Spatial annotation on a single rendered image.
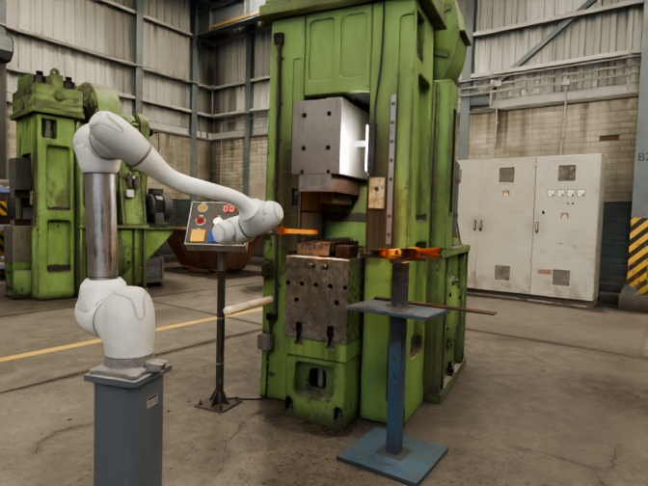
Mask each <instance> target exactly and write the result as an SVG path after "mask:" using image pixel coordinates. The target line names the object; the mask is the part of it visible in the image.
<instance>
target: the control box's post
mask: <svg viewBox="0 0 648 486"><path fill-rule="evenodd" d="M226 258H227V252H218V266H217V271H218V282H217V317H225V315H224V312H223V310H224V308H225V296H226ZM224 348H225V319H219V320H218V319H217V336H216V363H219V364H220V363H223V362H224ZM221 390H224V364H221V365H216V391H218V392H219V401H218V403H219V404H220V403H221Z"/></svg>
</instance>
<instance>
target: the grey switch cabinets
mask: <svg viewBox="0 0 648 486"><path fill-rule="evenodd" d="M456 161H457V162H458V163H459V164H460V174H459V179H460V184H459V196H458V218H457V219H458V225H459V231H460V237H461V243H462V244H463V245H471V250H470V251H469V261H468V282H467V293H468V294H476V295H484V296H492V297H500V298H508V299H517V300H525V301H532V302H541V303H549V304H558V305H565V306H573V307H582V308H589V309H593V307H594V306H595V305H596V304H598V295H599V279H600V262H601V246H602V230H603V214H604V197H605V181H606V164H607V159H606V158H605V157H604V156H603V155H602V154H601V153H592V154H572V155H553V156H533V157H513V158H494V159H474V160H456Z"/></svg>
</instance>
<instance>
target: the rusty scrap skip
mask: <svg viewBox="0 0 648 486"><path fill-rule="evenodd" d="M168 228H175V229H174V232H173V233H172V234H171V235H170V236H169V237H168V239H167V242H168V243H169V245H170V247H171V249H172V250H173V252H174V254H175V256H176V258H177V260H178V262H179V263H180V265H185V266H182V271H187V272H191V271H194V272H201V273H207V274H208V275H214V276H217V275H218V271H217V266H218V252H216V251H188V250H187V248H186V247H185V245H184V242H185V236H186V231H187V227H168ZM262 238H263V236H261V237H260V238H259V239H257V240H254V241H252V242H248V251H247V252H227V258H226V274H236V273H242V269H243V268H245V267H246V265H247V263H248V262H249V260H250V258H251V257H252V255H253V253H254V252H255V250H256V248H257V246H258V244H259V243H260V241H261V239H262Z"/></svg>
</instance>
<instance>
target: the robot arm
mask: <svg viewBox="0 0 648 486"><path fill-rule="evenodd" d="M72 145H73V149H74V152H75V154H76V157H77V161H78V165H79V168H80V170H81V172H82V173H84V179H85V207H86V235H87V263H88V279H86V280H85V281H84V282H82V283H81V285H80V290H79V296H78V301H77V303H76V306H75V317H76V320H77V322H78V324H79V325H80V327H81V328H82V329H83V330H85V331H86V332H87V333H89V334H91V335H92V336H94V337H97V338H100V339H101V341H102V343H104V364H101V365H99V366H96V367H93V368H91V369H90V370H89V374H90V375H102V376H109V377H116V378H122V379H126V380H129V381H135V380H138V379H140V378H141V377H142V376H144V375H146V374H148V373H150V372H162V371H164V369H165V366H166V365H167V361H165V360H158V359H154V341H155V312H154V306H153V303H152V300H151V298H150V296H149V294H148V293H147V292H146V291H145V290H144V289H143V288H141V287H139V286H126V282H125V281H124V280H123V279H122V278H121V277H119V268H118V236H117V203H116V174H117V173H118V171H119V170H120V165H121V162H122V161H124V162H125V163H127V164H128V165H130V166H131V167H133V168H135V169H137V170H138V171H140V172H142V173H144V174H146V175H147V176H150V177H151V178H153V179H155V180H156V181H158V182H160V183H162V184H164V185H165V186H168V187H170V188H172V189H175V190H177V191H180V192H183V193H187V194H191V195H196V196H200V197H204V198H209V199H212V200H216V201H220V202H224V203H229V204H231V205H233V206H235V207H236V208H237V209H238V210H239V216H236V217H232V218H228V219H227V220H223V221H221V222H219V223H217V224H216V225H214V227H213V229H212V234H213V238H214V240H215V241H216V242H217V243H219V244H222V245H227V246H233V245H239V244H242V243H246V242H252V241H254V240H257V239H259V238H260V237H261V236H263V235H266V234H270V235H271V234H273V235H275V234H280V233H282V228H276V226H278V225H279V224H280V223H281V221H282V219H283V216H284V213H283V209H282V208H281V206H280V205H279V204H278V203H276V202H265V201H260V200H259V199H250V198H248V197H247V196H245V195H243V194H241V193H239V192H237V191H235V190H232V189H229V188H227V187H224V186H220V185H217V184H213V183H210V182H206V181H203V180H199V179H196V178H192V177H190V176H187V175H182V174H180V173H178V172H176V171H175V170H173V169H172V168H171V167H170V166H169V165H168V164H167V163H166V162H165V161H164V160H163V158H162V157H161V156H160V155H159V154H158V152H157V151H156V150H155V148H154V147H153V146H152V145H151V144H150V143H149V142H148V141H147V140H146V138H145V137H144V136H143V135H142V134H141V133H140V132H139V131H138V130H137V129H135V128H134V127H133V126H132V125H131V124H129V123H128V122H127V121H125V120H124V119H122V118H121V117H119V116H117V115H115V114H113V113H110V112H107V111H100V112H97V113H96V114H94V115H93V116H92V117H91V119H90V122H89V123H87V124H85V125H83V126H81V127H80V128H79V129H78V130H77V131H76V133H75V134H74V137H73V141H72Z"/></svg>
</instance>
